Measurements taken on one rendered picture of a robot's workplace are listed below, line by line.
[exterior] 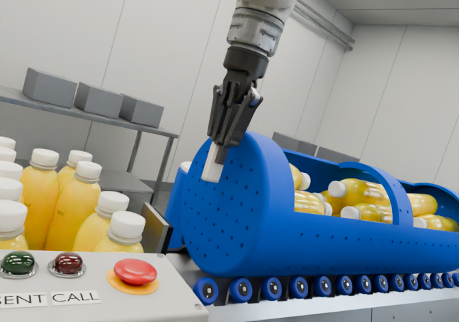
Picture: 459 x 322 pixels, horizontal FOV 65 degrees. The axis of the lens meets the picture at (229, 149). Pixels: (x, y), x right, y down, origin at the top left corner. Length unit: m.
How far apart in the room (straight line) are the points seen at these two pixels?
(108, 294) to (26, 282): 0.06
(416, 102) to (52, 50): 4.91
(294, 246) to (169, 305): 0.39
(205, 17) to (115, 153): 1.97
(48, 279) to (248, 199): 0.38
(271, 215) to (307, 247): 0.12
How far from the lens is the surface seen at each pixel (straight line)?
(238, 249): 0.63
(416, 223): 1.17
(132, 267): 0.32
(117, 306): 0.29
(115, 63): 4.12
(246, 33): 0.61
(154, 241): 0.63
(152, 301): 0.31
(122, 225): 0.43
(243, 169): 0.64
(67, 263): 0.32
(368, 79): 6.54
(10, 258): 0.31
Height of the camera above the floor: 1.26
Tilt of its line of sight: 6 degrees down
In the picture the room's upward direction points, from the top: 17 degrees clockwise
